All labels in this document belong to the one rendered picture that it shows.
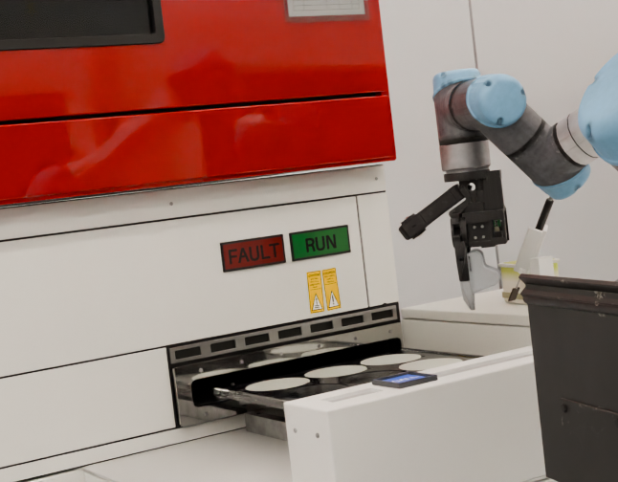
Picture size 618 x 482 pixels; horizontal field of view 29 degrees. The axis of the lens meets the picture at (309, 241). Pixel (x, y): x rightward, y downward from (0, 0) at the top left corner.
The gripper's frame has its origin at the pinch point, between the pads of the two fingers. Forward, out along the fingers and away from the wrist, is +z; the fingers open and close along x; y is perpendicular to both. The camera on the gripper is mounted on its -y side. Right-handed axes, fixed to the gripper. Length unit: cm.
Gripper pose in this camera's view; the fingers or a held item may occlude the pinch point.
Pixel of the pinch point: (467, 301)
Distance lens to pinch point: 186.7
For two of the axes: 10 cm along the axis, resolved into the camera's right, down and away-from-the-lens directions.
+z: 1.2, 9.9, 0.5
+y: 9.7, -1.0, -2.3
